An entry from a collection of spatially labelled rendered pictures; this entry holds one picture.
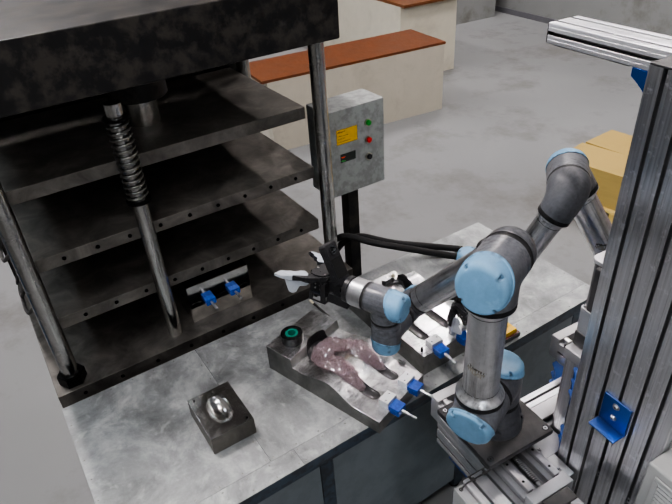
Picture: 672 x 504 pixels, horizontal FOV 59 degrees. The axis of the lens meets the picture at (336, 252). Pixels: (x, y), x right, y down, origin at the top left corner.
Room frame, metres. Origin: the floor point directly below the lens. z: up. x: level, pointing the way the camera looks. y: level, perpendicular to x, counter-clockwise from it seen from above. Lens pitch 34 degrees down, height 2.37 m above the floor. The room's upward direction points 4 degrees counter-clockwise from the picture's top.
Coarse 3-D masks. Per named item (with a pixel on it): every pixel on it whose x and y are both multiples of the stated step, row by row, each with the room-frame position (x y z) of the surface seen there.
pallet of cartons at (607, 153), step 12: (612, 132) 4.31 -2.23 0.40; (588, 144) 4.13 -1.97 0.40; (600, 144) 4.11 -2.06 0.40; (612, 144) 4.10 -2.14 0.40; (624, 144) 4.08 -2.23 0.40; (588, 156) 3.92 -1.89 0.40; (600, 156) 3.91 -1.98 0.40; (612, 156) 3.90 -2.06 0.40; (624, 156) 3.88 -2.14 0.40; (600, 168) 3.73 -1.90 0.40; (612, 168) 3.71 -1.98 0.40; (624, 168) 3.70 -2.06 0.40; (600, 180) 3.69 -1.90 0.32; (612, 180) 3.63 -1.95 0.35; (600, 192) 3.68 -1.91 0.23; (612, 192) 3.61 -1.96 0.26; (612, 204) 3.60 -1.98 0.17; (612, 216) 3.56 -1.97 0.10
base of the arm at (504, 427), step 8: (520, 408) 1.08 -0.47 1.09; (504, 416) 1.03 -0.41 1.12; (512, 416) 1.04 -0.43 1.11; (520, 416) 1.06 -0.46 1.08; (504, 424) 1.03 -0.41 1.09; (512, 424) 1.03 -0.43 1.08; (520, 424) 1.04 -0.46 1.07; (496, 432) 1.02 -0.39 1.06; (504, 432) 1.02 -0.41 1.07; (512, 432) 1.02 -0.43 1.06; (496, 440) 1.02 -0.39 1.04; (504, 440) 1.02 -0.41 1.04
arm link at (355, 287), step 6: (354, 282) 1.19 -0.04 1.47; (360, 282) 1.19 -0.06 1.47; (366, 282) 1.18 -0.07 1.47; (348, 288) 1.18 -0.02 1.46; (354, 288) 1.17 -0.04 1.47; (360, 288) 1.17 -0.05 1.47; (348, 294) 1.17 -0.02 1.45; (354, 294) 1.16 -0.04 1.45; (348, 300) 1.17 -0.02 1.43; (354, 300) 1.16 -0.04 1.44; (354, 306) 1.17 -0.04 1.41
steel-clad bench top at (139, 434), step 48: (528, 288) 1.95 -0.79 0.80; (576, 288) 1.92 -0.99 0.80; (240, 336) 1.78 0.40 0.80; (144, 384) 1.55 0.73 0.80; (192, 384) 1.54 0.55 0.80; (240, 384) 1.52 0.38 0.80; (288, 384) 1.50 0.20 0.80; (432, 384) 1.45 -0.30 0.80; (96, 432) 1.35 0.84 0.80; (144, 432) 1.33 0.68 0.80; (192, 432) 1.32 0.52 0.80; (288, 432) 1.29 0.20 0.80; (336, 432) 1.28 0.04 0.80; (96, 480) 1.16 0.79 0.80; (144, 480) 1.15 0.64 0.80; (192, 480) 1.14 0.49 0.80; (240, 480) 1.12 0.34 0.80
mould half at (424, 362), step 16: (400, 288) 1.84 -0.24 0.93; (368, 320) 1.78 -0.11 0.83; (416, 320) 1.70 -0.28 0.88; (432, 320) 1.69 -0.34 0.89; (448, 336) 1.59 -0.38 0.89; (400, 352) 1.61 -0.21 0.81; (416, 352) 1.53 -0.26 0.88; (432, 352) 1.52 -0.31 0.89; (416, 368) 1.53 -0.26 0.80; (432, 368) 1.52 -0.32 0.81
